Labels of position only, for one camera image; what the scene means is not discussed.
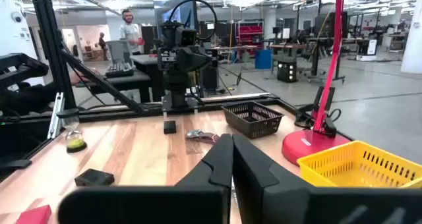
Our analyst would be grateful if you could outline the black keyboard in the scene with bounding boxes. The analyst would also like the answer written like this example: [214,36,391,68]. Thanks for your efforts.
[104,61,135,79]

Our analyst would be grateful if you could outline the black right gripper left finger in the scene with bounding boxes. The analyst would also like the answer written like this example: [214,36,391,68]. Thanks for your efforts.
[57,134,233,224]

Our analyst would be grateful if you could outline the silver aluminium bracket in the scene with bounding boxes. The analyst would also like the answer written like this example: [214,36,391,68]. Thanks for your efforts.
[47,92,65,140]

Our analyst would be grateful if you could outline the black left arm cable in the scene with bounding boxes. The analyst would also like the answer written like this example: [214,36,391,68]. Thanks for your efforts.
[167,0,218,42]

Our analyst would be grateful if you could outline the person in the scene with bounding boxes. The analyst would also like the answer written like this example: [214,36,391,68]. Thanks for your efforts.
[118,9,145,56]
[98,32,109,62]
[0,69,100,118]

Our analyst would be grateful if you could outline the yellow plastic basket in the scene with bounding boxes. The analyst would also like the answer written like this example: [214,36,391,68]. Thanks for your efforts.
[296,140,422,189]

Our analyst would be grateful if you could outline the black box with lights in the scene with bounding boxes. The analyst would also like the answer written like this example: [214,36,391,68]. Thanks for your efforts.
[276,61,298,83]

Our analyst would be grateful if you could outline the black plastic basket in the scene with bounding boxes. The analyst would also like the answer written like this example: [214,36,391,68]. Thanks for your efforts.
[221,100,284,140]

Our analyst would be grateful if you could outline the red storage shelf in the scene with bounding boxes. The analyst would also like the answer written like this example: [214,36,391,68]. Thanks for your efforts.
[235,19,264,49]

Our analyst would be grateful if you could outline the black table clamp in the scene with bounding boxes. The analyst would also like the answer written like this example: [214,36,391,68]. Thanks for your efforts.
[0,159,33,172]
[311,85,337,115]

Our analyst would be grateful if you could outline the black lamp power cable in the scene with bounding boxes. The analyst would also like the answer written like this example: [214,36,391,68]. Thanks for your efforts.
[295,107,342,136]

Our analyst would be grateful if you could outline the small black box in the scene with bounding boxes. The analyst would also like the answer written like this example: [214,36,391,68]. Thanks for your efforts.
[163,120,177,135]
[74,168,115,188]

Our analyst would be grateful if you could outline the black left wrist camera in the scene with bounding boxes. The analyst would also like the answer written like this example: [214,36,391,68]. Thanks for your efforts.
[161,21,198,47]

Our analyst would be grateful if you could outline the small red box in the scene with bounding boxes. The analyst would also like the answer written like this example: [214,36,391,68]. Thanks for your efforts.
[15,204,53,224]

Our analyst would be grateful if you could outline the blue bin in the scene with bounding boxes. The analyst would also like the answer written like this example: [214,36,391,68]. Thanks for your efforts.
[254,49,273,70]

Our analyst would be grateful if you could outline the white cart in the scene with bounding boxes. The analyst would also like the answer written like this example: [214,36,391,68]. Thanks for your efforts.
[355,39,378,62]

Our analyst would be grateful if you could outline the black device beside table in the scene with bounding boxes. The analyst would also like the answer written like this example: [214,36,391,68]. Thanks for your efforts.
[0,52,49,90]

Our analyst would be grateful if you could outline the black side desk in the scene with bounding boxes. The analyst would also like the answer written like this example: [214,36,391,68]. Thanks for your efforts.
[75,54,166,103]

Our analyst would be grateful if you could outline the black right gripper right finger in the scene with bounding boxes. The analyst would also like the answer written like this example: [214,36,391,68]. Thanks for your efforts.
[232,134,422,224]

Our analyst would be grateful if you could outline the red desk lamp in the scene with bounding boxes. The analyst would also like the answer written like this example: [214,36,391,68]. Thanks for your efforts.
[282,0,352,167]

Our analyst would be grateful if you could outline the small silver stapler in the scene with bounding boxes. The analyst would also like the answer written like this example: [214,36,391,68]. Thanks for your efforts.
[185,129,221,145]

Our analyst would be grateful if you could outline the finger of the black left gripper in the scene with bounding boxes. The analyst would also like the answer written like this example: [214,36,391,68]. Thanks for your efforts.
[176,46,212,73]

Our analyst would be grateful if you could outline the glass jar with black lid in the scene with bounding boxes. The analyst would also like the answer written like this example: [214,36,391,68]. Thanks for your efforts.
[64,117,88,154]

